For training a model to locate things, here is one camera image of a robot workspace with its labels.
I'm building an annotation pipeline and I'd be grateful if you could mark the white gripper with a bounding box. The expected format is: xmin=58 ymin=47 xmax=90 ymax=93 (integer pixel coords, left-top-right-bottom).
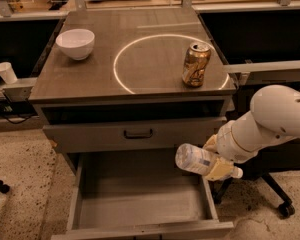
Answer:
xmin=203 ymin=120 xmax=257 ymax=181

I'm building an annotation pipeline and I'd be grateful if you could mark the grey drawer cabinet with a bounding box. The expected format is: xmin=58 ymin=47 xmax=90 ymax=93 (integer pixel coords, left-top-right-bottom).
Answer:
xmin=28 ymin=6 xmax=238 ymax=240

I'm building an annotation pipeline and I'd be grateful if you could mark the open grey lower drawer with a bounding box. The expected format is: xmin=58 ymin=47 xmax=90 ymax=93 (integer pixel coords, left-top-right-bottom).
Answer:
xmin=51 ymin=149 xmax=234 ymax=240

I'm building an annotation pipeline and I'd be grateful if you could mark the black power strip with cable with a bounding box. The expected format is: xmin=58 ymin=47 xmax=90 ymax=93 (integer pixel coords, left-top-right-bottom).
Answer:
xmin=0 ymin=94 xmax=37 ymax=124

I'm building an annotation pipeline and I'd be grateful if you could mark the black office chair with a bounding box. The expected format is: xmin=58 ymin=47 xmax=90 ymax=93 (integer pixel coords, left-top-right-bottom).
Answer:
xmin=212 ymin=83 xmax=300 ymax=219

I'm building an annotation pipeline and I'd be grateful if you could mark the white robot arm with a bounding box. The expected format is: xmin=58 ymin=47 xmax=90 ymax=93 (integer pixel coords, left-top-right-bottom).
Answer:
xmin=204 ymin=85 xmax=300 ymax=181

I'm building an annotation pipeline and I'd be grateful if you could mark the gold soda can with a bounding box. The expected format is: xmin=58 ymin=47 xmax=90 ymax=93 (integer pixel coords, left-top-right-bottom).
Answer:
xmin=182 ymin=42 xmax=212 ymax=87

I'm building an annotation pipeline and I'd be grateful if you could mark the white paper cup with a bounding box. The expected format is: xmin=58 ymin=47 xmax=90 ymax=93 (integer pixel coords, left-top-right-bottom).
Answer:
xmin=0 ymin=62 xmax=17 ymax=84

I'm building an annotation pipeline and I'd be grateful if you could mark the grey upper drawer with handle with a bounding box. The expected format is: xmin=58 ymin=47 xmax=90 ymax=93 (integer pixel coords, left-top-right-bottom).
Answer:
xmin=43 ymin=117 xmax=226 ymax=153

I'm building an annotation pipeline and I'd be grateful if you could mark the clear plastic water bottle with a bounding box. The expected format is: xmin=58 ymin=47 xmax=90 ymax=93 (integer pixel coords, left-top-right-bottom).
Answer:
xmin=175 ymin=144 xmax=243 ymax=180

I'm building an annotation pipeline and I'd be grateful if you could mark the white ceramic bowl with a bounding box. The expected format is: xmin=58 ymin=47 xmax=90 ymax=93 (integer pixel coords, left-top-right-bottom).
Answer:
xmin=56 ymin=29 xmax=95 ymax=60

